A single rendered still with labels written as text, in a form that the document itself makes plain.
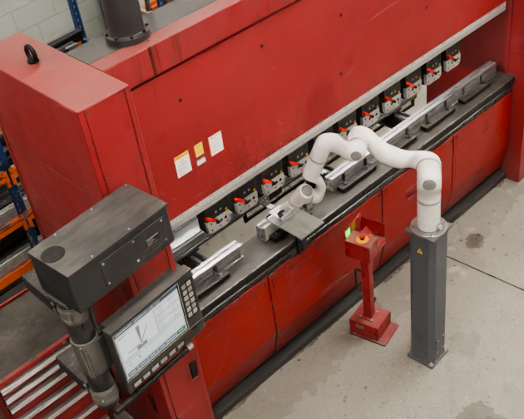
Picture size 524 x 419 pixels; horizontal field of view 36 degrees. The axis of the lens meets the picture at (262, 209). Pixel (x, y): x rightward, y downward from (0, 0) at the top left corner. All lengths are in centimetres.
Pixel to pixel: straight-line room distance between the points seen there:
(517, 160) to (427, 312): 194
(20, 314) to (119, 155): 134
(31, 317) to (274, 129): 157
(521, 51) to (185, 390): 317
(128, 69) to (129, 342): 112
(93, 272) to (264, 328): 186
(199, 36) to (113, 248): 111
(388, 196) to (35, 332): 226
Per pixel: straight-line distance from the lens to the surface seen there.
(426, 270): 443
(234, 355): 460
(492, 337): 516
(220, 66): 380
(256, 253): 445
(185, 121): 375
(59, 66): 350
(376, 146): 403
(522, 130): 606
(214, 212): 410
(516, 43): 578
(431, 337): 480
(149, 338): 334
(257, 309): 454
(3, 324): 433
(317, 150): 402
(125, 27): 351
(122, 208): 316
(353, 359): 502
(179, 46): 358
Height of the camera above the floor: 380
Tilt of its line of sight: 38 degrees down
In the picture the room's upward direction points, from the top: 9 degrees counter-clockwise
